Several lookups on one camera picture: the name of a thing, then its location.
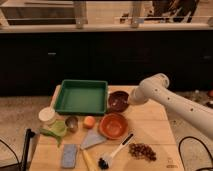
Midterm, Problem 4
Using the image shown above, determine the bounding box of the orange bowl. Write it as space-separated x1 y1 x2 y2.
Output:
98 113 128 140

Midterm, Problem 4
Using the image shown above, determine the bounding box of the brown grape bunch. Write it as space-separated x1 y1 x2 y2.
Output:
129 143 157 161

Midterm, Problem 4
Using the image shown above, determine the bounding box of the yellow handle tool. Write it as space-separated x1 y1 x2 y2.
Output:
82 150 99 171

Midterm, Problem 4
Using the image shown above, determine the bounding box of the dark brown bowl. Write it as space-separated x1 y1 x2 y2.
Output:
108 91 129 113

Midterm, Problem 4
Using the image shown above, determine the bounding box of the green plastic tray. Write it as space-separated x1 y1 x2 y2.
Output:
54 80 108 116

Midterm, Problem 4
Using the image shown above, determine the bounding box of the white black dish brush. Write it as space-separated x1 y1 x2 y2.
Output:
98 133 133 170

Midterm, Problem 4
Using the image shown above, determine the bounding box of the grey spatula scraper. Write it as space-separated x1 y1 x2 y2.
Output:
80 130 106 149

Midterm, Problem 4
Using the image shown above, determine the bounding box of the orange fruit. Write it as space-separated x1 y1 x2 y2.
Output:
83 116 96 129

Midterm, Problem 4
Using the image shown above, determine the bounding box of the black cable right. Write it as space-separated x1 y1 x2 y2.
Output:
177 135 213 171

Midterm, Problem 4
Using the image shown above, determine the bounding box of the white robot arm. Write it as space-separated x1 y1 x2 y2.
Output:
128 73 213 140

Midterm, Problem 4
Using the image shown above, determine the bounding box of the small metal cup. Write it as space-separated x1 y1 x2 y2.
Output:
65 116 78 133

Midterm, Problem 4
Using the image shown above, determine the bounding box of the green cloth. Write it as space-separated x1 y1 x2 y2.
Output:
40 120 67 146

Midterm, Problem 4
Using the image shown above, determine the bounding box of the blue sponge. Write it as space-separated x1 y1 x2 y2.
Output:
61 144 77 169

